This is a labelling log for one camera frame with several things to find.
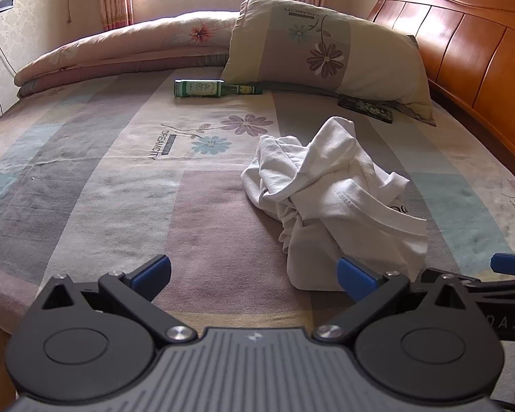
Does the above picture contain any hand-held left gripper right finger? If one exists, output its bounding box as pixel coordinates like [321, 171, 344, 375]
[312, 256, 473, 346]

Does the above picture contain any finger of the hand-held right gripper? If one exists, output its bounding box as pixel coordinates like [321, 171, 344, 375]
[490, 253, 515, 278]
[414, 267, 484, 297]

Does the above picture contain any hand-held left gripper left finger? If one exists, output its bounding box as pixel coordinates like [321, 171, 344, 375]
[41, 254, 198, 346]

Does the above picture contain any white printed t-shirt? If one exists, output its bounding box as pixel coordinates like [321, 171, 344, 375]
[240, 117, 430, 293]

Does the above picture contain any green glass bottle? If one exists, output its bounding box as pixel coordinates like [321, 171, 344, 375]
[174, 78, 264, 100]

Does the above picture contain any wooden bed headboard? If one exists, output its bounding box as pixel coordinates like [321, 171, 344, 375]
[367, 0, 515, 190]

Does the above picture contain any floral patchwork pillow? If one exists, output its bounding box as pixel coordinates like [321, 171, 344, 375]
[220, 0, 437, 127]

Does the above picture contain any folded pink floral quilt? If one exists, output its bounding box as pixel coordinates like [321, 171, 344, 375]
[14, 10, 241, 99]

